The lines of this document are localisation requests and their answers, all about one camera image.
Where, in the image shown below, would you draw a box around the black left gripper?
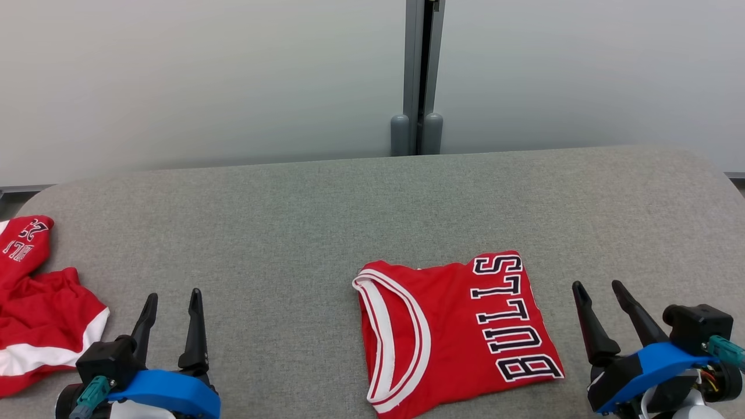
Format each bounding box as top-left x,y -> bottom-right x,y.
130,288 -> 215,388

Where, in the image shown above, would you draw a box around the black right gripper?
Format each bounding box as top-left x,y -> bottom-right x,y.
572,280 -> 670,413

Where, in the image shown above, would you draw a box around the red white-banded Bulls shorts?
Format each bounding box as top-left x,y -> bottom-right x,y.
0,215 -> 111,398

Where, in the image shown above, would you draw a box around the red white-sleeved Bulls shirt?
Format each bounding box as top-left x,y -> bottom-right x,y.
352,250 -> 566,419

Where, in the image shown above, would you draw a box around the grey fabric sofa surface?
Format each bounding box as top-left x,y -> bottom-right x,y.
0,145 -> 745,419

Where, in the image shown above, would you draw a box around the grey cylinder bumper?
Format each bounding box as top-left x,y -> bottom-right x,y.
421,113 -> 444,155
390,114 -> 411,157

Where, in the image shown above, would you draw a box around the blue right camera mount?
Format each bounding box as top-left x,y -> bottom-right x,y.
594,342 -> 718,415

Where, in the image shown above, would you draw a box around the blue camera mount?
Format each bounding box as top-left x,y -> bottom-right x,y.
108,370 -> 222,419
594,342 -> 718,415

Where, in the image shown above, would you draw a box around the blue left camera mount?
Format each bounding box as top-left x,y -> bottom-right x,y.
108,370 -> 222,419

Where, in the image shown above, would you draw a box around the teal-plug left camera cable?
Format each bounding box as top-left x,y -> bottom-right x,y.
69,375 -> 112,419

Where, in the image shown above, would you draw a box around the teal-plug camera cable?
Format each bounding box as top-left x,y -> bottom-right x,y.
69,375 -> 112,419
706,335 -> 745,368

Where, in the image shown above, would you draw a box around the teal-plug right camera cable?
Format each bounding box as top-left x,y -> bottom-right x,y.
706,335 -> 745,368

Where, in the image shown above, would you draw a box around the grey partition post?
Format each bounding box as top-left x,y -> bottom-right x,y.
403,0 -> 446,157

